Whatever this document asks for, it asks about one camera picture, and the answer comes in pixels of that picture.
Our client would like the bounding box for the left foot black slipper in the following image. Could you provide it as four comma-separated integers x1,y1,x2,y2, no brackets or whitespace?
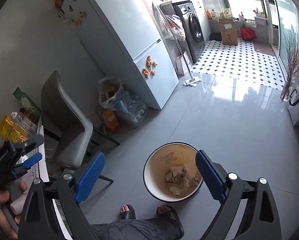
119,204,136,220

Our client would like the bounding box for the grey dining chair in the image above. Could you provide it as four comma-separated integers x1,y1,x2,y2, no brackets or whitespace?
40,70,121,185

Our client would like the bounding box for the red bag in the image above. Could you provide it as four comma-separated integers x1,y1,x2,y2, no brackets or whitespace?
241,27,257,41

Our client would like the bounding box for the white refrigerator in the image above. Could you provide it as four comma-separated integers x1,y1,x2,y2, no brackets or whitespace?
63,0,178,109

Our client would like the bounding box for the person's left hand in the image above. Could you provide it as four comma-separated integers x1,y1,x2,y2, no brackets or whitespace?
0,181,29,240

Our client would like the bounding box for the white floor mop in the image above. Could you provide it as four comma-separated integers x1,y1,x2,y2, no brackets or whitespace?
152,4,201,87

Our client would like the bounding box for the clear plastic jar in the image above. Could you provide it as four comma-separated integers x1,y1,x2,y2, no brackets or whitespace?
11,112,37,137

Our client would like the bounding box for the white shopping bag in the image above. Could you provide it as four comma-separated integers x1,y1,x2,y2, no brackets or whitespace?
286,80,299,127

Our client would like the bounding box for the printed paper ball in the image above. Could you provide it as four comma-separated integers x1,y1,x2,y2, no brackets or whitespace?
165,164,202,196

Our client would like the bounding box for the plastic bag of bottles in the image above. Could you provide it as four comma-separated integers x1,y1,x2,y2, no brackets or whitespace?
97,76,148,127

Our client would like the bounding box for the orange carton box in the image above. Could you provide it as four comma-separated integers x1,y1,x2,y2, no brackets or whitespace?
101,110,121,133

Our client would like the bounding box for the foot black slipper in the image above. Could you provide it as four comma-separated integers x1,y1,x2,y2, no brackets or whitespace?
119,204,136,220
157,204,184,239

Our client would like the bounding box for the large cardboard box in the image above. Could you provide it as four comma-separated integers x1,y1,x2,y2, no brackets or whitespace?
218,18,238,46

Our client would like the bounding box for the beige round trash bin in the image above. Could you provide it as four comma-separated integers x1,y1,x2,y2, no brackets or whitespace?
143,142,203,203

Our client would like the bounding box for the silver washing machine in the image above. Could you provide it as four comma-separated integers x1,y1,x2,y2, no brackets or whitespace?
172,1,205,64

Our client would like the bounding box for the right foot black slipper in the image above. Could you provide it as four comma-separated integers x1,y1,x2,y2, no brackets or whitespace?
157,204,184,239

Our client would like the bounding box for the yellow snack bag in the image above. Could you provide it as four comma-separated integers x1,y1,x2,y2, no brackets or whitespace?
0,115,28,143

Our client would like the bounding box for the white bag on floor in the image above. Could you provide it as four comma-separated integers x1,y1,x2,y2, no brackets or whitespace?
176,51,192,76

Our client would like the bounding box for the glass vase with branches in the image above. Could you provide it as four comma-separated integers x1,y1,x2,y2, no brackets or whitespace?
280,26,299,101

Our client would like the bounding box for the green white box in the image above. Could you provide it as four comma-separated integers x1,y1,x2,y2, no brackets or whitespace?
13,87,41,120

